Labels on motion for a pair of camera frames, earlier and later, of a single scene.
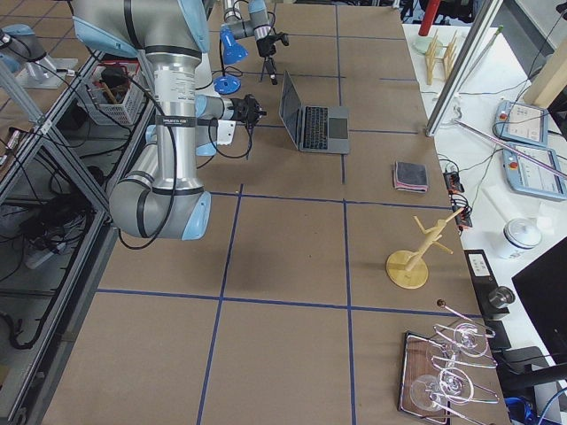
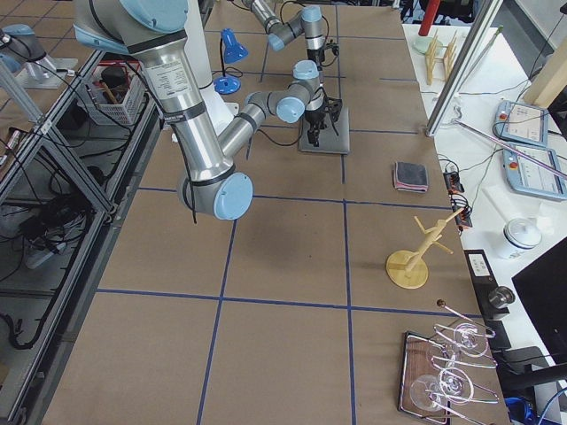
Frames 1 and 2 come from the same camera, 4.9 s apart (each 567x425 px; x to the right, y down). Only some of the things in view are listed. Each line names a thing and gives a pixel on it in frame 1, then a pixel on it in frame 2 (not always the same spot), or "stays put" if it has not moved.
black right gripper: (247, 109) → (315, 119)
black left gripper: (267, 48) → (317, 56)
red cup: (427, 21) stays put
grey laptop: (314, 128) stays put
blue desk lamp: (231, 50) stays put
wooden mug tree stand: (408, 269) stays put
